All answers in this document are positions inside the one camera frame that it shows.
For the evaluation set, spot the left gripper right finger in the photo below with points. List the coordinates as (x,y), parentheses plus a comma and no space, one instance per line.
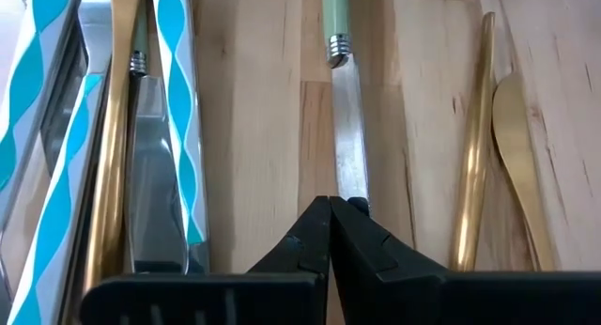
(422,297)

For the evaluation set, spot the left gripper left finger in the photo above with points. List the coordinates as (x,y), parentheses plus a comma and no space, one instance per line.
(235,297)

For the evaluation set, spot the teal wave-patterned cutlery piece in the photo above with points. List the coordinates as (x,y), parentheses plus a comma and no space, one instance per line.
(28,81)
(58,198)
(183,128)

